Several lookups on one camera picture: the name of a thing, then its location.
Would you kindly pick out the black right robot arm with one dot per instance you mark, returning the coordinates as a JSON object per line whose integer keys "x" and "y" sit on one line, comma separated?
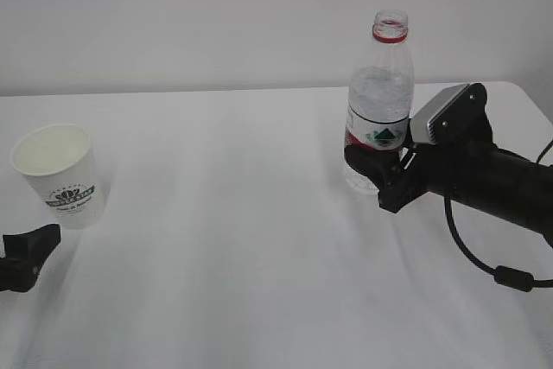
{"x": 451, "y": 152}

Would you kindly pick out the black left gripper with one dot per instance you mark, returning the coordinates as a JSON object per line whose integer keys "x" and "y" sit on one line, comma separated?
{"x": 24, "y": 256}

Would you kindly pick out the white paper cup green logo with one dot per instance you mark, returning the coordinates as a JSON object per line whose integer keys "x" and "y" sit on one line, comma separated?
{"x": 58, "y": 163}

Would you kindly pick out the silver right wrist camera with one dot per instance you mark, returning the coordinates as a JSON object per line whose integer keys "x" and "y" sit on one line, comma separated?
{"x": 438, "y": 120}

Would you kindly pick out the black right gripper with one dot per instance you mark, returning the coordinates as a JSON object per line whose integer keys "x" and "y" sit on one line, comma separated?
{"x": 400, "y": 177}

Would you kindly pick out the clear water bottle red label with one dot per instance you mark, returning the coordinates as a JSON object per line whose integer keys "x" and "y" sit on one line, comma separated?
{"x": 381, "y": 88}

